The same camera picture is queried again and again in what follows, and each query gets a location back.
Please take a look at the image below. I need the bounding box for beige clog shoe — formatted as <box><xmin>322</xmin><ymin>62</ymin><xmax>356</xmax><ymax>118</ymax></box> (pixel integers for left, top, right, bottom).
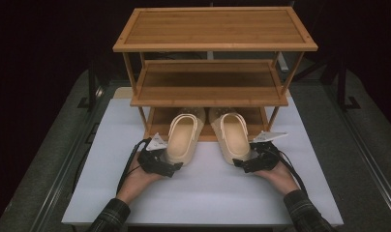
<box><xmin>208</xmin><ymin>107</ymin><xmax>253</xmax><ymax>166</ymax></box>
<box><xmin>164</xmin><ymin>107</ymin><xmax>207</xmax><ymax>167</ymax></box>

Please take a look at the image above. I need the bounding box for person's right hand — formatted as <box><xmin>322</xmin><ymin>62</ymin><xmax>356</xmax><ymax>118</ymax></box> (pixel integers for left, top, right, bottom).
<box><xmin>253</xmin><ymin>160</ymin><xmax>301</xmax><ymax>197</ymax></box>

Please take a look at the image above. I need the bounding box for three-tier wooden shoe rack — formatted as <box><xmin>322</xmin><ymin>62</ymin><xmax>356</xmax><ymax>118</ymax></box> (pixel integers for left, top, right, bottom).
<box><xmin>112</xmin><ymin>6</ymin><xmax>319</xmax><ymax>143</ymax></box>

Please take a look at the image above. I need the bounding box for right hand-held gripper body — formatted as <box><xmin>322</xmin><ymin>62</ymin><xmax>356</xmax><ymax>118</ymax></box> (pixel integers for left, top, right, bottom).
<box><xmin>246</xmin><ymin>130</ymin><xmax>289</xmax><ymax>174</ymax></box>

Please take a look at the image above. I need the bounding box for light wooden board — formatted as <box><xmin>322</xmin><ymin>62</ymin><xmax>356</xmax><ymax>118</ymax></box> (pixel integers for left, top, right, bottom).
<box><xmin>113</xmin><ymin>86</ymin><xmax>135</xmax><ymax>100</ymax></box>

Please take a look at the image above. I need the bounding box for metal floor rail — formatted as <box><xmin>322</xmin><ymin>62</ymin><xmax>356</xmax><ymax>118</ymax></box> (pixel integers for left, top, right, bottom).
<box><xmin>28</xmin><ymin>85</ymin><xmax>115</xmax><ymax>232</ymax></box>
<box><xmin>322</xmin><ymin>84</ymin><xmax>391</xmax><ymax>214</ymax></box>

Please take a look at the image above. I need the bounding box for white stand foot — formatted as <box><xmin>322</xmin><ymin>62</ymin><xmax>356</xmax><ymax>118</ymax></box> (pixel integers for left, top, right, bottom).
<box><xmin>276</xmin><ymin>51</ymin><xmax>290</xmax><ymax>73</ymax></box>

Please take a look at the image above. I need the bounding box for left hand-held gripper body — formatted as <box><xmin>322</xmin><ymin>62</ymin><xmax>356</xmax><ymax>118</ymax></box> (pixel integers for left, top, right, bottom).
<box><xmin>136</xmin><ymin>131</ymin><xmax>172</xmax><ymax>178</ymax></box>

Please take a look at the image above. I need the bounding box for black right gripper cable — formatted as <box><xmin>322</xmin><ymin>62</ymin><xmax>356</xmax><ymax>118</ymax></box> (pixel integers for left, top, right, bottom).
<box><xmin>273</xmin><ymin>148</ymin><xmax>310</xmax><ymax>195</ymax></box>

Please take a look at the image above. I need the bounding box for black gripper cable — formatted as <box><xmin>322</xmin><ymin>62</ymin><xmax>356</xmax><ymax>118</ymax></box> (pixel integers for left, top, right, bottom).
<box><xmin>273</xmin><ymin>148</ymin><xmax>310</xmax><ymax>195</ymax></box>
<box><xmin>115</xmin><ymin>137</ymin><xmax>153</xmax><ymax>195</ymax></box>

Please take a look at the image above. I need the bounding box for person's left hand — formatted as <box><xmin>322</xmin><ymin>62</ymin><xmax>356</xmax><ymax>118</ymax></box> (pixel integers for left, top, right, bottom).
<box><xmin>115</xmin><ymin>151</ymin><xmax>166</xmax><ymax>206</ymax></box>

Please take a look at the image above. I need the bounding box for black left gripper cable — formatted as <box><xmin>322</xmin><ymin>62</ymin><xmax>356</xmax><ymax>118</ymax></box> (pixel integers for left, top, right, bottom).
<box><xmin>115</xmin><ymin>137</ymin><xmax>153</xmax><ymax>195</ymax></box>

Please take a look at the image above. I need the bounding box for black metal stand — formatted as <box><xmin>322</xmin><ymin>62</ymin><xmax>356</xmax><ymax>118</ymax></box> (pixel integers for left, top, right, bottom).
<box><xmin>336</xmin><ymin>56</ymin><xmax>362</xmax><ymax>113</ymax></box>
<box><xmin>76</xmin><ymin>59</ymin><xmax>105</xmax><ymax>113</ymax></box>

